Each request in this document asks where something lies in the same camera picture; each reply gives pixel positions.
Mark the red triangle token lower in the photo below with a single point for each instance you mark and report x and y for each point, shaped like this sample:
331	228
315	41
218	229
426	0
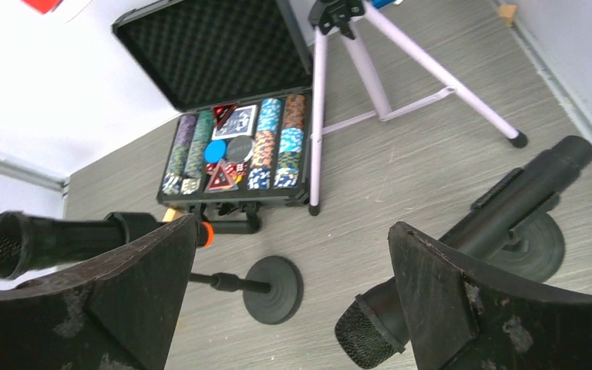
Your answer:
223	178

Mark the blue round chip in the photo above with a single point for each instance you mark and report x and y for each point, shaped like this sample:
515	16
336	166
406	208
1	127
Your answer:
215	151

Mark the black round-base mic stand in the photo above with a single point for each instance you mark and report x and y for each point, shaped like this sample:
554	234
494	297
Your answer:
535	247
272	290

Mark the black microphone plain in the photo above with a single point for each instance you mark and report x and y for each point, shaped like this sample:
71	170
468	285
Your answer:
373	328

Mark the small wooden block corner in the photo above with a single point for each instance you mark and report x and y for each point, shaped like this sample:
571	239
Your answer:
507	12

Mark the black poker chip case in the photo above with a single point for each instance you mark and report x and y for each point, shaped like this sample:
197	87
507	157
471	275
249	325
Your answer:
201	54

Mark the small wooden block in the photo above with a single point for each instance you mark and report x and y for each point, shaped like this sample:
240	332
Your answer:
172	214

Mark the red triangle token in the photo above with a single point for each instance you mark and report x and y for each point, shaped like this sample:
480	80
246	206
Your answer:
222	113
223	178

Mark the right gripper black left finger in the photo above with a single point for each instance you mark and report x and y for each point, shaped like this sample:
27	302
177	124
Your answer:
118	310

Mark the lilac tripod music stand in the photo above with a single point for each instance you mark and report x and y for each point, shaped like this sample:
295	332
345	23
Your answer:
327	15

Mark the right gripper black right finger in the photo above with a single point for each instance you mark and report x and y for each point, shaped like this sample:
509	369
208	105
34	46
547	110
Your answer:
462	313

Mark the silver dealer button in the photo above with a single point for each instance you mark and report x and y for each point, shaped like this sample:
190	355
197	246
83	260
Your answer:
240	149

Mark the red triangle token upper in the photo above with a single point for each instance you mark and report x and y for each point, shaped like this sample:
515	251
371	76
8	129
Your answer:
222	113

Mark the blue playing card deck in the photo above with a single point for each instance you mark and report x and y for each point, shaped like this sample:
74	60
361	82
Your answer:
240	123

